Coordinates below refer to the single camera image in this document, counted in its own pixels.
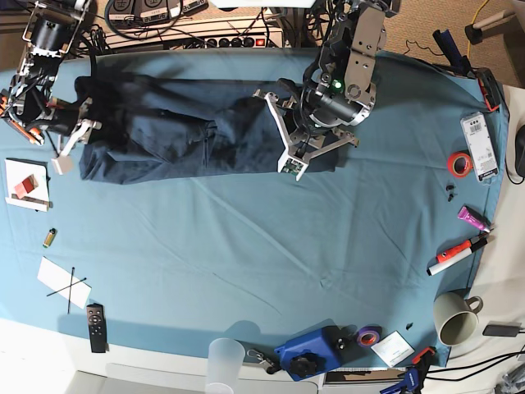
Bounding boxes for white paper card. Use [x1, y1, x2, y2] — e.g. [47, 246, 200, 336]
[37, 257, 91, 309]

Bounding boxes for black computer mouse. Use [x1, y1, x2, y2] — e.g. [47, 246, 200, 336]
[514, 125, 525, 173]

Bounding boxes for blue box with black knob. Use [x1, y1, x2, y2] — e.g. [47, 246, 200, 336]
[274, 326, 353, 382]

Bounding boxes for small black phone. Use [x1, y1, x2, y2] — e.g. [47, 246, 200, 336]
[482, 324, 522, 337]

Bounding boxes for light blue table cloth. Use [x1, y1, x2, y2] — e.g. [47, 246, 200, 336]
[1, 53, 502, 356]

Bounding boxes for red tape roll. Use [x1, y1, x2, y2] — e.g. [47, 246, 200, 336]
[447, 151, 473, 178]

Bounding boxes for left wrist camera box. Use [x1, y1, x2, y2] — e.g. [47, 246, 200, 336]
[277, 153, 308, 181]

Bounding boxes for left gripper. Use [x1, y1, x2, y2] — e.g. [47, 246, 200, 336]
[253, 78, 361, 164]

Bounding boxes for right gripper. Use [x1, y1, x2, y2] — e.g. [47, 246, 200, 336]
[40, 97, 102, 158]

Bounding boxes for metal carabiner keyring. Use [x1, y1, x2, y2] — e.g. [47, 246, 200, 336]
[246, 349, 281, 375]

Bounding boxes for orange black utility knife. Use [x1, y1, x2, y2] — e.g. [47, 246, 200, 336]
[1, 89, 45, 146]

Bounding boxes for white notepad with red block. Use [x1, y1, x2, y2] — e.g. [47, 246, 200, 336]
[5, 159, 50, 212]

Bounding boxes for orange black clamp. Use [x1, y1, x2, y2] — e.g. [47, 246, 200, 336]
[472, 67, 501, 112]

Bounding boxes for black cable tie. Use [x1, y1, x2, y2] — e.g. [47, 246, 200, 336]
[46, 277, 87, 296]
[67, 267, 75, 314]

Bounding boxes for blue orange bar clamp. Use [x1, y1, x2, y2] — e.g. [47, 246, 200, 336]
[379, 346, 436, 394]

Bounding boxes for translucent plastic cup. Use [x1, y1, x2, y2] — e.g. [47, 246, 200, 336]
[205, 338, 245, 393]

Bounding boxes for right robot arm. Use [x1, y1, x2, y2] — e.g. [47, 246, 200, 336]
[1, 1, 102, 162]

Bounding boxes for black silver pen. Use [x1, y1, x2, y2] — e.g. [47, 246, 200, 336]
[471, 233, 494, 251]

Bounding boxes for small black screws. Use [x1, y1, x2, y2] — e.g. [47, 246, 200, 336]
[445, 184, 455, 202]

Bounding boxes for black remote control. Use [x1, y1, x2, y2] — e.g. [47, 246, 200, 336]
[86, 304, 107, 354]

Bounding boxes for purple glue tube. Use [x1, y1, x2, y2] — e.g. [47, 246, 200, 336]
[457, 205, 491, 232]

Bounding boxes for beige ceramic mug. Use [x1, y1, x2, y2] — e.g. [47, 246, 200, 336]
[433, 292, 484, 346]

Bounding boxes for white blister pack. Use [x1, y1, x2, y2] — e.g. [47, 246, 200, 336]
[460, 112, 499, 183]

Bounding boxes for small yellow green lighter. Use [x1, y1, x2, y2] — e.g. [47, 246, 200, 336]
[43, 228, 57, 248]

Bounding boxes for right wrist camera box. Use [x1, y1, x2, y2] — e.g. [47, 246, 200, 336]
[51, 155, 74, 176]

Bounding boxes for black power strip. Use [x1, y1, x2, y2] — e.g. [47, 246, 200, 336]
[203, 32, 284, 48]

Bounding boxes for dark blue T-shirt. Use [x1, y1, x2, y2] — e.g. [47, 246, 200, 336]
[73, 71, 349, 186]

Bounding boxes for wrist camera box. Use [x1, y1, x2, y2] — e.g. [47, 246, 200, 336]
[277, 153, 308, 181]
[51, 155, 74, 176]

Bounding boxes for white square card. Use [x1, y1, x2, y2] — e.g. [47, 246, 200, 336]
[371, 331, 414, 368]

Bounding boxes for orange white marker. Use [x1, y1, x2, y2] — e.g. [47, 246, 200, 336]
[427, 241, 473, 276]

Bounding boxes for purple tape roll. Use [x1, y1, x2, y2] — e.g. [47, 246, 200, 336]
[355, 325, 382, 348]

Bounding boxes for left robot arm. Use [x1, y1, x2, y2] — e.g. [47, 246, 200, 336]
[254, 1, 400, 176]

